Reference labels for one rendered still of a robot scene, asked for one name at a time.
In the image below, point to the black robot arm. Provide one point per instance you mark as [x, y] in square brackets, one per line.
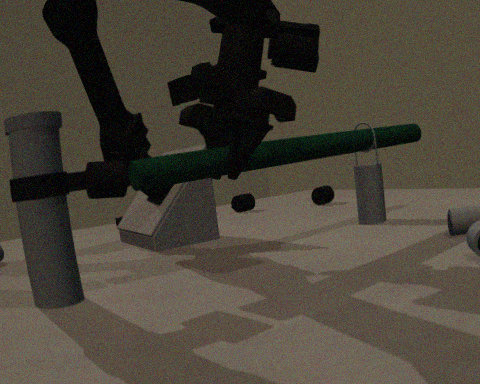
[244, 25]

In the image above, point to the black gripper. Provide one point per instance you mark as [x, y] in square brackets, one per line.
[247, 122]

